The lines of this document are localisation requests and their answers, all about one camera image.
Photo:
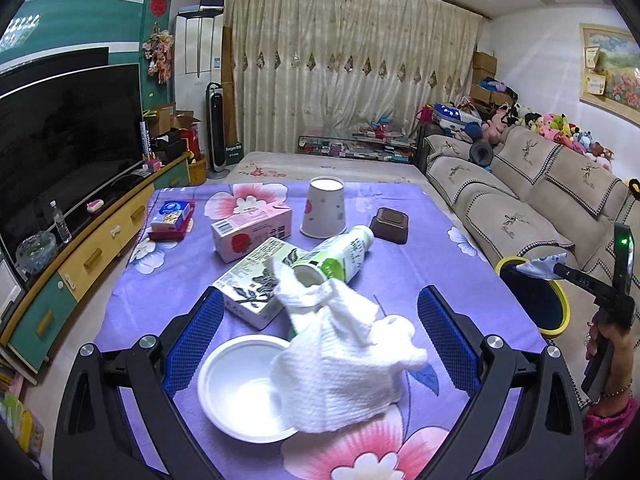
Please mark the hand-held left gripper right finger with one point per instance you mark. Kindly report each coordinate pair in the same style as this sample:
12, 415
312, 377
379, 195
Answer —
445, 340

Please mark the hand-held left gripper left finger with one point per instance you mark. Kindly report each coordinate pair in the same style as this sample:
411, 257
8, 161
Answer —
200, 330

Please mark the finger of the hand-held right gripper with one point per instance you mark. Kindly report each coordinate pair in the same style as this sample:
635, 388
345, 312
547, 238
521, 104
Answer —
585, 282

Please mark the plastic wrapper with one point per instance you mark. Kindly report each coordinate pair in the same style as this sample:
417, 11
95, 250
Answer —
542, 265

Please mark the yellow rimmed trash bin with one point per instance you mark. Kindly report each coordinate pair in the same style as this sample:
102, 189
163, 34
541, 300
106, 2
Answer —
535, 300

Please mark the white disposable bowl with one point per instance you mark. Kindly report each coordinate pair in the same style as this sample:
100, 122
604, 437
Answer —
235, 390

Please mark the green leaf print carton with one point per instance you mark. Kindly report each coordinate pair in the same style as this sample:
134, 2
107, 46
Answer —
250, 272

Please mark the white cloth towel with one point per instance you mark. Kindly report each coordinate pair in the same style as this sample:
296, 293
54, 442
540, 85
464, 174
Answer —
345, 360

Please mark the brown square plastic dish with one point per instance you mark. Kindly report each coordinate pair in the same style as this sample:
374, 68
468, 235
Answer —
390, 225

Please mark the white green plastic bottle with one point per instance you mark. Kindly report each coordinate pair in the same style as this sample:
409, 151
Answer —
345, 255

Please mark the person's right forearm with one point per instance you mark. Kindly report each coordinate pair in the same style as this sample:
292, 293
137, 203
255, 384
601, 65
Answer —
612, 435

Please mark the person's right hand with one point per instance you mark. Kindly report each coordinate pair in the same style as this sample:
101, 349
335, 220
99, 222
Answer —
620, 360

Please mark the purple floral tablecloth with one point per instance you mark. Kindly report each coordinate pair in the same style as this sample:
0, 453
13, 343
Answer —
400, 270

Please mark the yellow black plush toy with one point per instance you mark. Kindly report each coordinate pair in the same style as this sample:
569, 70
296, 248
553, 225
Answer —
634, 184

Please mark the flat red box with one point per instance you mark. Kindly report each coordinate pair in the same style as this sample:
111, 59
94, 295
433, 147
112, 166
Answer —
167, 234

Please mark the pink strawberry print carton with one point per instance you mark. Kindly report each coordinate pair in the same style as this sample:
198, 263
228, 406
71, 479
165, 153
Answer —
250, 232

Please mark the beige sofa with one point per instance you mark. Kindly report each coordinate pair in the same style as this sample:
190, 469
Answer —
530, 185

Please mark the small blue snack box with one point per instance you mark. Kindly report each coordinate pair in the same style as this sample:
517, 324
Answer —
170, 212

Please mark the green yellow television cabinet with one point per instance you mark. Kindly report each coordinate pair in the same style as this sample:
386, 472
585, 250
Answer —
95, 255

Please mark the yellow basket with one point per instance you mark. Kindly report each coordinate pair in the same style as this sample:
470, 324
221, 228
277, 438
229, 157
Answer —
196, 172

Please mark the pile of plush toys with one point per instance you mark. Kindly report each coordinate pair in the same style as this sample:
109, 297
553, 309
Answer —
555, 127

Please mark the small pink object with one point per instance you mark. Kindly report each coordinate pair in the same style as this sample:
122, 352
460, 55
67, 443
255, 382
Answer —
95, 205

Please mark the white floral paper cup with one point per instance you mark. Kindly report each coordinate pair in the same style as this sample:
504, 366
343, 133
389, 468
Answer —
322, 210

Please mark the clear water bottle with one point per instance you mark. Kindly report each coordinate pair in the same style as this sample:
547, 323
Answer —
61, 225

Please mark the small green box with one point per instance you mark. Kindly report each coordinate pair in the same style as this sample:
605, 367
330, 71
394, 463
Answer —
235, 154

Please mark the glass ashtray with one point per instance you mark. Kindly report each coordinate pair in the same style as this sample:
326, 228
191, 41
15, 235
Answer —
35, 252

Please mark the floral floor mat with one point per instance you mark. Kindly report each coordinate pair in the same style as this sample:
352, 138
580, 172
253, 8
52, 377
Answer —
300, 167

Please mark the white upright tube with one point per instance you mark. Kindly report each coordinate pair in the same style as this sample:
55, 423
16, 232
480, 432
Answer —
145, 140

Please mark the black tower fan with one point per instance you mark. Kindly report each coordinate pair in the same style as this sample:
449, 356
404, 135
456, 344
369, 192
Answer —
217, 130

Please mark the stack of colourful books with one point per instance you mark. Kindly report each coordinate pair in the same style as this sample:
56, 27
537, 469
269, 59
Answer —
17, 415

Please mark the framed flower painting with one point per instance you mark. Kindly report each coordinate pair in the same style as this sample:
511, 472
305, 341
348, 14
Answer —
612, 67

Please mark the open cardboard boxes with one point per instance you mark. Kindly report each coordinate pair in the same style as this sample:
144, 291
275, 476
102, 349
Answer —
170, 117

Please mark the low cluttered glass table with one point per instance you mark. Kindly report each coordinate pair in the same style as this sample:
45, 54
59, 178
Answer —
350, 146

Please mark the stacked cardboard boxes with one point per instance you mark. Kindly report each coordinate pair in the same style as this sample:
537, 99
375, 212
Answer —
484, 72

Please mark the black flat television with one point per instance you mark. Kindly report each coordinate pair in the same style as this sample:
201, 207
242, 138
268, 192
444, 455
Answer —
60, 135

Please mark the white standing air conditioner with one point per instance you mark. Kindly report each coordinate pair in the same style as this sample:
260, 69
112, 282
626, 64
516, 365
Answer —
192, 60

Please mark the hanging flower decoration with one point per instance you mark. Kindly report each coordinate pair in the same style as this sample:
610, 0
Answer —
159, 55

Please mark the beige patterned curtains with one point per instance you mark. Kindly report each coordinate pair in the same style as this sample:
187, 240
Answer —
350, 60

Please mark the round red wall ornament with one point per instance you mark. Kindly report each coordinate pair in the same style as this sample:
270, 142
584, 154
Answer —
158, 4

